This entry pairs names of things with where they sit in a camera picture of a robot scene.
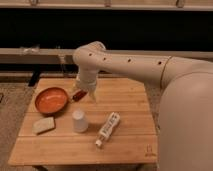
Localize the beige sponge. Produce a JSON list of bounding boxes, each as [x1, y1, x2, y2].
[[33, 117, 55, 134]]

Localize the white ceramic cup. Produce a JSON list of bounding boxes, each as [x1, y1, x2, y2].
[[72, 109, 89, 133]]

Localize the wooden table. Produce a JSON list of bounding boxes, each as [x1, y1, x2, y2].
[[9, 78, 157, 166]]

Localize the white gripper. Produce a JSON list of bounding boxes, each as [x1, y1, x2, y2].
[[72, 77, 97, 102]]

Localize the orange bowl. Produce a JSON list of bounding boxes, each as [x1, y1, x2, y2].
[[35, 87, 68, 115]]

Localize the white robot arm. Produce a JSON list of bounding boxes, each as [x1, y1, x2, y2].
[[73, 41, 213, 171]]

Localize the white plastic bottle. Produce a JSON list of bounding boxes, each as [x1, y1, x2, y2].
[[95, 112, 120, 148]]

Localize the red chili pepper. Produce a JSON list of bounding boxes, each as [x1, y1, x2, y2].
[[72, 90, 87, 102]]

